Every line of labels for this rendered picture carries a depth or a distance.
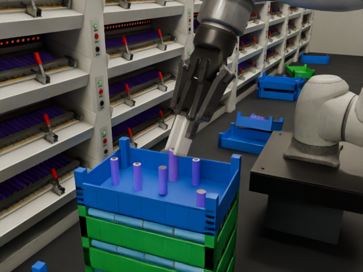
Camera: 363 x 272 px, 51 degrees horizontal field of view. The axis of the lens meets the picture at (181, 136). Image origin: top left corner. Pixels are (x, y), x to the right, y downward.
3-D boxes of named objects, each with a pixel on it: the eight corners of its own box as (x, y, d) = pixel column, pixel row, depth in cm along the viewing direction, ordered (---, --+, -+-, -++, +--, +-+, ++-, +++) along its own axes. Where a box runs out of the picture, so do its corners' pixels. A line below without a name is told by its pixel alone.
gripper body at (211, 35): (248, 39, 67) (230, 89, 68) (215, 35, 74) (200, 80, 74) (222, 24, 62) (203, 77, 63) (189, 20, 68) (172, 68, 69)
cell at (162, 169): (165, 169, 79) (165, 196, 81) (168, 165, 81) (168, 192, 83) (156, 168, 80) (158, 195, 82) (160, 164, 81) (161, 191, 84)
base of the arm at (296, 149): (343, 142, 141) (346, 129, 139) (339, 168, 123) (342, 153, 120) (294, 135, 148) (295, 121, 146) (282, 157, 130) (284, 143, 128)
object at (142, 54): (182, 54, 187) (189, 27, 180) (105, 80, 137) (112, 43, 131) (148, 39, 193) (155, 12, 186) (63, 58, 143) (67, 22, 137)
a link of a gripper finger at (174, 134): (179, 115, 69) (176, 114, 70) (166, 150, 70) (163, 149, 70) (190, 119, 71) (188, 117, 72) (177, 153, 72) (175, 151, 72)
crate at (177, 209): (240, 186, 86) (241, 154, 83) (214, 237, 69) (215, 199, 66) (124, 165, 96) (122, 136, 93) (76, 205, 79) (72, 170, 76)
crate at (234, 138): (281, 144, 211) (283, 130, 208) (271, 157, 195) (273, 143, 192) (231, 134, 224) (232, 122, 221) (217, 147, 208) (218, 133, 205)
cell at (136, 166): (143, 188, 85) (142, 162, 82) (140, 191, 83) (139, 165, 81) (136, 186, 85) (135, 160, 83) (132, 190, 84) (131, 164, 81)
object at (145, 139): (182, 126, 201) (189, 103, 195) (112, 172, 152) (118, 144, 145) (150, 110, 207) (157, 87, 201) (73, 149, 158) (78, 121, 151)
